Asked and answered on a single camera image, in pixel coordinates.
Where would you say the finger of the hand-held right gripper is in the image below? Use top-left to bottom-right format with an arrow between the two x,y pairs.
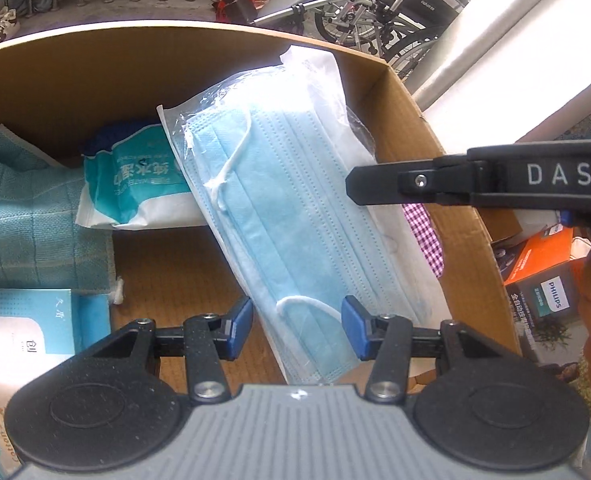
346,142 -> 591,209

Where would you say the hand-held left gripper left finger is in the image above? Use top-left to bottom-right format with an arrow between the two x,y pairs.
91,296 -> 254,405

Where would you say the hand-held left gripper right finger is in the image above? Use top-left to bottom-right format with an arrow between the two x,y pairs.
342,296 -> 500,405

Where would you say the pack of blue face masks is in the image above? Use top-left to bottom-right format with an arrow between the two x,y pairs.
156,45 -> 449,386

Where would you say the blue bandage box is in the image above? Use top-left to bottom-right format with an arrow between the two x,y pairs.
0,287 -> 83,358

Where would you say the brown cardboard box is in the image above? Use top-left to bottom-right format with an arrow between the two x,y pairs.
0,21 -> 523,396

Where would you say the orange product box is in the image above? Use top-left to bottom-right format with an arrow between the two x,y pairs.
493,227 -> 591,386

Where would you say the pink checked cloth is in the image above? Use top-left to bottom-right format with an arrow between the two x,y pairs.
404,203 -> 446,277

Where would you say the light blue flat box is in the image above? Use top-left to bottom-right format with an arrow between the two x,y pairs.
72,294 -> 112,353

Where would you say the wet wipes pack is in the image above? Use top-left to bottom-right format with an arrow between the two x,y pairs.
75,121 -> 211,231

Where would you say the wheelchair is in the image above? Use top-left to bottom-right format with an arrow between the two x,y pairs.
215,0 -> 469,71

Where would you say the dark blue cloth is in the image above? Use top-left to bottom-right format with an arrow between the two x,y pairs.
84,119 -> 147,157

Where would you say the teal checked cloth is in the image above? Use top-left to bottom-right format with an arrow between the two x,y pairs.
0,124 -> 121,306

